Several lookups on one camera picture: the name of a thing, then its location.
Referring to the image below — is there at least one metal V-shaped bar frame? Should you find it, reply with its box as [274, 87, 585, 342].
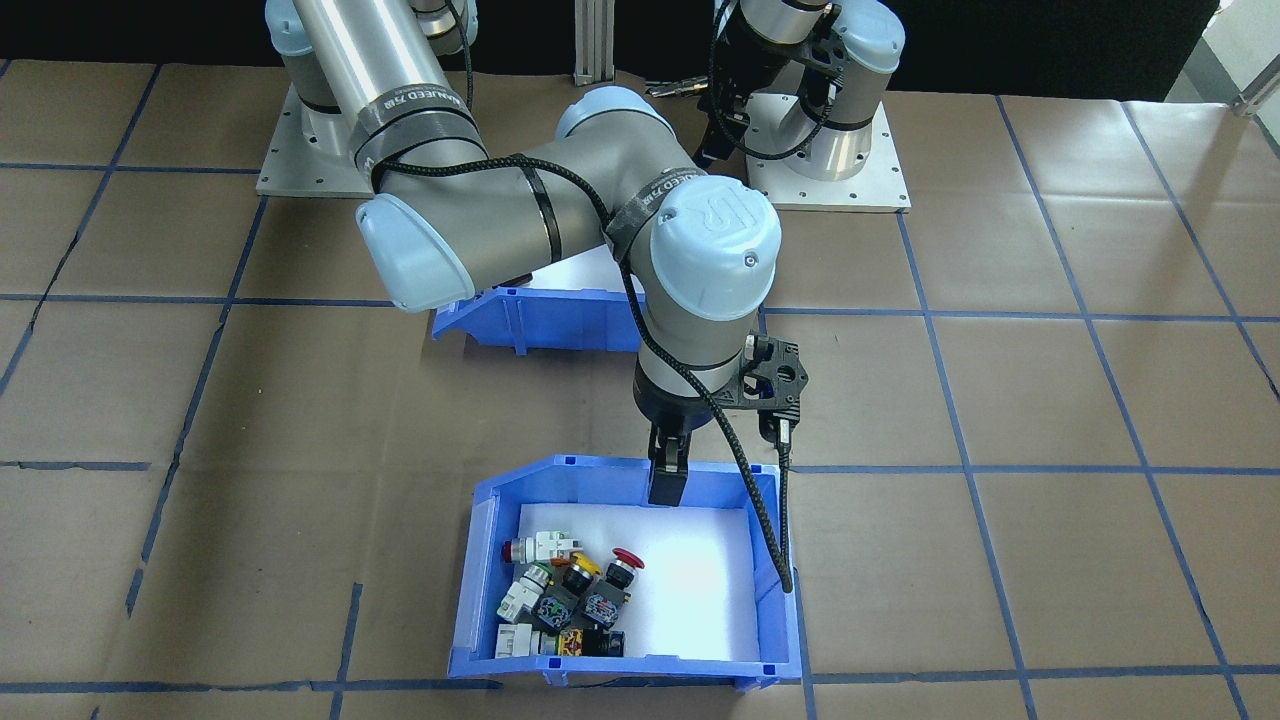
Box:
[573, 0, 618, 87]

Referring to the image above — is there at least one red mushroom push button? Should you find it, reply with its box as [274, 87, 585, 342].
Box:
[598, 547, 646, 601]

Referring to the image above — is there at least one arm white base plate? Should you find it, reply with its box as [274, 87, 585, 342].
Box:
[745, 95, 913, 213]
[255, 83, 386, 198]

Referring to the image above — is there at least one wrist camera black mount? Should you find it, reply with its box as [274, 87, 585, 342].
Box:
[738, 333, 809, 471]

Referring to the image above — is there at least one blue plastic storage bin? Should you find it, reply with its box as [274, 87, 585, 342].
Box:
[430, 283, 646, 356]
[447, 453, 806, 693]

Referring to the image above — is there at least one grey black contact block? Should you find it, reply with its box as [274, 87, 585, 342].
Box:
[533, 585, 583, 633]

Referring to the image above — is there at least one black blue contact block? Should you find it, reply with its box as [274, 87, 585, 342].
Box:
[582, 585, 633, 631]

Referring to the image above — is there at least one red pilot light white body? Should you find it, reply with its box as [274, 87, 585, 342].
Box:
[502, 530, 584, 568]

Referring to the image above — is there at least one white switch contact block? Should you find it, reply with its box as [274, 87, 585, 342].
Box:
[494, 623, 549, 661]

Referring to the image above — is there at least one black fabric frame cover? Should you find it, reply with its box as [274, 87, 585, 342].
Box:
[0, 0, 1223, 101]

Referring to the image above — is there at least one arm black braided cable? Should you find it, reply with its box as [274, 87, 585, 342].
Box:
[365, 150, 798, 596]

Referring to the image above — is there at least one aluminium profile table bracket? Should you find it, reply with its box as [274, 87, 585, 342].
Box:
[1233, 78, 1280, 119]

